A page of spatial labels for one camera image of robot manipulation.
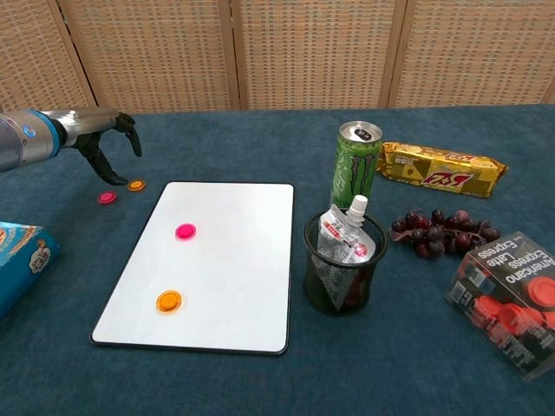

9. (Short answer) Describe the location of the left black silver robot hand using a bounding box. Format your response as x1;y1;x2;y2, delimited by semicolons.
54;107;143;186

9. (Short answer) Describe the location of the gold biscuit pack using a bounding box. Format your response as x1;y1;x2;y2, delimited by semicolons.
375;141;509;200

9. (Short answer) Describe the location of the blue cookie box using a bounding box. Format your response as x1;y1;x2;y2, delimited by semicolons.
0;221;62;320

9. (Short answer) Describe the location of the blue felt table cover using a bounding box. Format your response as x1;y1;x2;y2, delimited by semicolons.
0;102;555;416

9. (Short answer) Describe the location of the dark red grape bunch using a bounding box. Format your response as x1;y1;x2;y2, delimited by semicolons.
389;208;503;260

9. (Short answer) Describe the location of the white magnetic board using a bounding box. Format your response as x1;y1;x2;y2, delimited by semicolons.
89;181;296;357

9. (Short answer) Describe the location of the black mesh cup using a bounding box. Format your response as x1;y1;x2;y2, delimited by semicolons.
303;209;389;317

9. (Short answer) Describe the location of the silver spouted jelly pouch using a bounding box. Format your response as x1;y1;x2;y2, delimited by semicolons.
317;194;376;266

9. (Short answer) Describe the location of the clear coffee capsule box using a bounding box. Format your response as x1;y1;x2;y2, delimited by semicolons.
444;231;555;382

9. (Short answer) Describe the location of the green energy drink can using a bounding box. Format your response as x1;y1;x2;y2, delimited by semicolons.
330;120;384;210

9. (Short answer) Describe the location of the woven folding screen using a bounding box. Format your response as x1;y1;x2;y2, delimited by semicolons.
0;0;555;119

